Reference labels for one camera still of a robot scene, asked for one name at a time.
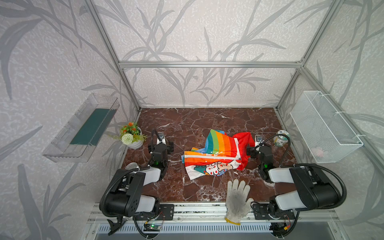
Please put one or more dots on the white knit work glove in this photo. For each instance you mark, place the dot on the white knit work glove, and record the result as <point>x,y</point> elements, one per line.
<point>237,202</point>

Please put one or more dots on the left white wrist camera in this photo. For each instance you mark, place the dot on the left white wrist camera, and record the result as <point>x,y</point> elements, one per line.
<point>161,138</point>

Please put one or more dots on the silver metal tin can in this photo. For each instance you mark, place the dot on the silver metal tin can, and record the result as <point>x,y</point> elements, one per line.
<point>131,166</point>

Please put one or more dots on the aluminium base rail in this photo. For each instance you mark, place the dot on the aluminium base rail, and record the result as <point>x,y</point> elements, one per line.
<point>215,212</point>

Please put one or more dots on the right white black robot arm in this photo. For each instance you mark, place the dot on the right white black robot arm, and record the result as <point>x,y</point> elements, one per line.
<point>316,187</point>

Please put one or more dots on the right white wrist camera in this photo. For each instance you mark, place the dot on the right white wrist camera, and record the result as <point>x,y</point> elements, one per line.
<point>258,140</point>

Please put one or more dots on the small green labelled jar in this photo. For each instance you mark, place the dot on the small green labelled jar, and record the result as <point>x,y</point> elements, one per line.
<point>281,138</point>

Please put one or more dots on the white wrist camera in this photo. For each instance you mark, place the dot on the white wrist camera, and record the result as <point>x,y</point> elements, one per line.
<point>161,138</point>
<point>258,140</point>

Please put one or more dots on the white wire mesh basket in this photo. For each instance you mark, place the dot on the white wire mesh basket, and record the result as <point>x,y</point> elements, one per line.
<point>322,125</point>

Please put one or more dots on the pink object in basket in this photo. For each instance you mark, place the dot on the pink object in basket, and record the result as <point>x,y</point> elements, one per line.
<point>318,152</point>

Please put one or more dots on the aluminium cage frame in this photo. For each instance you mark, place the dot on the aluminium cage frame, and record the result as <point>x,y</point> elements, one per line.
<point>345,57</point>

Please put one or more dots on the green circuit board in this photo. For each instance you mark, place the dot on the green circuit board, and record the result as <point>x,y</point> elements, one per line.
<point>152,227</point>

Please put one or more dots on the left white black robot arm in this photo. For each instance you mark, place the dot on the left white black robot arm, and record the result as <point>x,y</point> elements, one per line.
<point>123,196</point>

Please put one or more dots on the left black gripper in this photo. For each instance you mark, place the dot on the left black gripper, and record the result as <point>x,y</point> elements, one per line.
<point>161,147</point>

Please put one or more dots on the clear acrylic wall shelf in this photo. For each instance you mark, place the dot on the clear acrylic wall shelf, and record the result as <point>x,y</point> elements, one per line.
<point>78,139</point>

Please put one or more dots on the rainbow striped child jacket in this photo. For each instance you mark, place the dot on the rainbow striped child jacket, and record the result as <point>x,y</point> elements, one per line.
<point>220,154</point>

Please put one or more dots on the potted artificial flower plant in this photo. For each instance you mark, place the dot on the potted artificial flower plant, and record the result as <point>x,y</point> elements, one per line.
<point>130,135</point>

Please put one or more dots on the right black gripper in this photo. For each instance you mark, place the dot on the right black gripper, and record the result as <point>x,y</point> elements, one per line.
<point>253,151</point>

